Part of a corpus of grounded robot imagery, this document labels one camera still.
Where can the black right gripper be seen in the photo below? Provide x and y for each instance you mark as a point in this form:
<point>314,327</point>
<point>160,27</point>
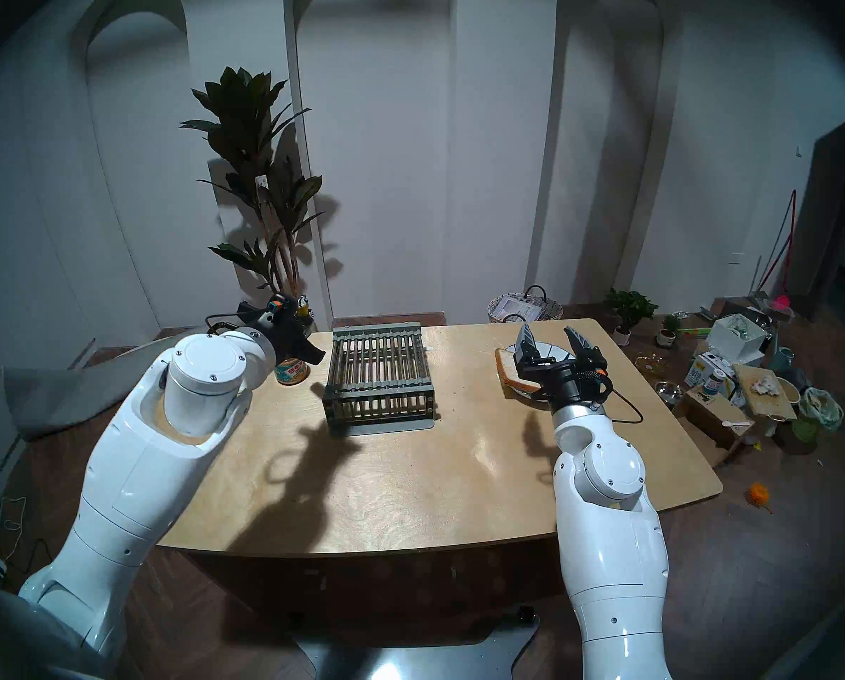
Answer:
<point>568,381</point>

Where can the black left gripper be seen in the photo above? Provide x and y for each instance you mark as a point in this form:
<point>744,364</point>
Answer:
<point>288,335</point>

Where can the blue striped white bowl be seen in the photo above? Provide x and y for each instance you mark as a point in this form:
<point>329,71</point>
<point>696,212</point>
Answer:
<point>551,350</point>

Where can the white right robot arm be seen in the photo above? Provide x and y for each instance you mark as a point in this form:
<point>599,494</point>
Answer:
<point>610,544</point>

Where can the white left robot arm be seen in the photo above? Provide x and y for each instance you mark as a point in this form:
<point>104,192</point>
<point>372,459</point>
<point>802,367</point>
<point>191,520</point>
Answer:
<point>153,459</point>

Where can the open peanut butter jar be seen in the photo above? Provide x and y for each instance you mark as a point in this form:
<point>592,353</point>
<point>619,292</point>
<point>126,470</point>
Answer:
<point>291,372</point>

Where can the white bread slice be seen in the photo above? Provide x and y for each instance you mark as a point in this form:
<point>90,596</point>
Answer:
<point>507,374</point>

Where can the small bushy potted plant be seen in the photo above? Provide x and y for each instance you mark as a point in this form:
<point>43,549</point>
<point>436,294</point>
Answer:
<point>630,304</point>

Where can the grey slatted dish rack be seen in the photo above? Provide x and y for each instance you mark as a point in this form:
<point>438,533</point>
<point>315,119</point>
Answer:
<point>380,374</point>

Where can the clear glass bowl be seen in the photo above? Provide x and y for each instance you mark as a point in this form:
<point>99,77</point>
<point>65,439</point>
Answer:
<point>650,365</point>

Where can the tiny potted plant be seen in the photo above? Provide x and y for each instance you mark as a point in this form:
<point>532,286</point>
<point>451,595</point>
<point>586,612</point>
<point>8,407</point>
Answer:
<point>669,330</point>

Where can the white printed carton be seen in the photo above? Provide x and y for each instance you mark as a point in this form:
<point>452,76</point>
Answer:
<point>702,370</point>

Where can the brown wooden box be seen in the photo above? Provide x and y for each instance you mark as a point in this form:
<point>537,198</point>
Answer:
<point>709,413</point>

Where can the white square box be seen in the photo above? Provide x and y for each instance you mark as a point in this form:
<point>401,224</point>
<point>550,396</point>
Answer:
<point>734,337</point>

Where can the tall potted leafy plant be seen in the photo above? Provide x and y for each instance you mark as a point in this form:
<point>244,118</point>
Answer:
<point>245,119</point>

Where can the wooden cutting board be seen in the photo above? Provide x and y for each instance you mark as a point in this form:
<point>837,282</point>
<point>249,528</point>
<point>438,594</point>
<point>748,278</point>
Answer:
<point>762,392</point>

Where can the orange fuzzy ball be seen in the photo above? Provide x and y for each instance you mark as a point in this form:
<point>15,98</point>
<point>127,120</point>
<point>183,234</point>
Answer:
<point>757,494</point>

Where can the dark wooden door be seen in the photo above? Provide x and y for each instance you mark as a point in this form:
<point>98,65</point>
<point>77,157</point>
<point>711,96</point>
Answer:
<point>823,211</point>

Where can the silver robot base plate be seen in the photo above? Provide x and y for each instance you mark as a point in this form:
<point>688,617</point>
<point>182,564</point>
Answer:
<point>422,657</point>

